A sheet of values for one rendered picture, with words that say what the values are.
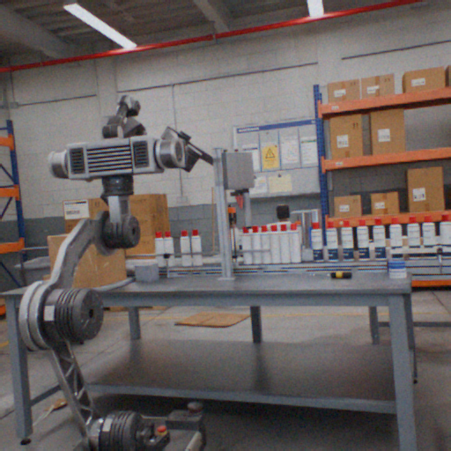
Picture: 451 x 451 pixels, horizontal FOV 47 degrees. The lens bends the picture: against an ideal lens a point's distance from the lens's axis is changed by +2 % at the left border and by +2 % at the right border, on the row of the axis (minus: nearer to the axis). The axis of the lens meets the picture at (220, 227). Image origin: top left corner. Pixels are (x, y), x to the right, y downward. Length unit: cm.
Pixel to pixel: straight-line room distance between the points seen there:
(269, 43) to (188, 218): 267
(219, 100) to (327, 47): 158
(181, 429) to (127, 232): 90
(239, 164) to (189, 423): 125
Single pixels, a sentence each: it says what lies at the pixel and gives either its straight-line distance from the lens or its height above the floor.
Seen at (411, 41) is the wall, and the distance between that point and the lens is 730.
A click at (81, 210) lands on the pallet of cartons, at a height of 125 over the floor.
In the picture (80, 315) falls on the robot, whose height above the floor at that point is 89.
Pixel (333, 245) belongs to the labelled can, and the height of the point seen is 97.
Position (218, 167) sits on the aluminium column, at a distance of 259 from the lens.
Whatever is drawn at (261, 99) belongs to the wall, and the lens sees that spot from 724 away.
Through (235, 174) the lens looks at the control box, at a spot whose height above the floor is 136.
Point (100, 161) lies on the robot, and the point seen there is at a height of 144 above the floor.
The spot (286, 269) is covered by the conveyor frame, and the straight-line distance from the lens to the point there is 263.
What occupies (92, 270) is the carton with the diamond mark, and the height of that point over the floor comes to 94.
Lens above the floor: 123
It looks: 3 degrees down
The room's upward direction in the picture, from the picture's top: 5 degrees counter-clockwise
